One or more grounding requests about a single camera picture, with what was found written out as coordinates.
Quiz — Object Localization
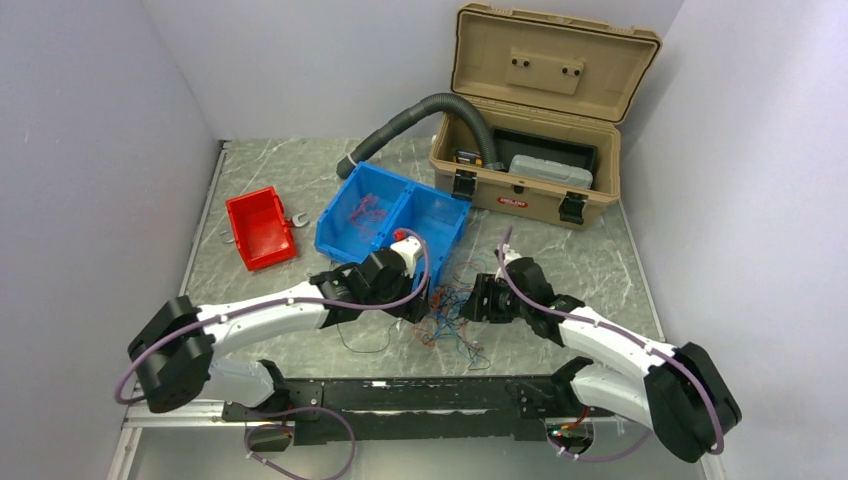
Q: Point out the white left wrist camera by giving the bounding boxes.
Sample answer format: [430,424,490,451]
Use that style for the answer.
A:
[389,230,424,277]

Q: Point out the black tray in toolbox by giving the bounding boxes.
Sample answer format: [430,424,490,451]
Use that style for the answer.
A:
[492,128,598,174]

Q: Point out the tan plastic toolbox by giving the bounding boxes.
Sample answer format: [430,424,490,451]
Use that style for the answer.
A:
[429,3,662,230]

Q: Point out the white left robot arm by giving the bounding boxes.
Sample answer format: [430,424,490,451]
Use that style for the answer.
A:
[113,239,430,420]

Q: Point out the cable bundle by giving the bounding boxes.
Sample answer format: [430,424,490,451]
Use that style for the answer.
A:
[410,258,495,372]

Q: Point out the grey corrugated hose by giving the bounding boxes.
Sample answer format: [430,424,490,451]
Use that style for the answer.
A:
[335,91,499,181]

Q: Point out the grey plastic organizer case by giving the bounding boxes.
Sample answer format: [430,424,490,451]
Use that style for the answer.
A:
[508,155,594,189]

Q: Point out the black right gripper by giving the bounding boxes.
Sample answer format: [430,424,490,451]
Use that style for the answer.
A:
[459,273,531,324]

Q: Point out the red plastic bin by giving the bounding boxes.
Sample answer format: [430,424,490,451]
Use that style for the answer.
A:
[225,187,298,272]

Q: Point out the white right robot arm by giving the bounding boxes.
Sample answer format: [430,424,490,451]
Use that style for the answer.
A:
[460,257,742,463]

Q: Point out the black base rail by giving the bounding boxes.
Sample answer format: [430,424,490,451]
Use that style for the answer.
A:
[221,374,598,446]

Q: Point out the blue two-compartment plastic bin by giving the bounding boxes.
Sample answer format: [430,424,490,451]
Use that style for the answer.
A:
[314,162,471,294]

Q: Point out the orange cable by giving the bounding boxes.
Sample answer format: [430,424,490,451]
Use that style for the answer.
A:
[347,193,392,243]

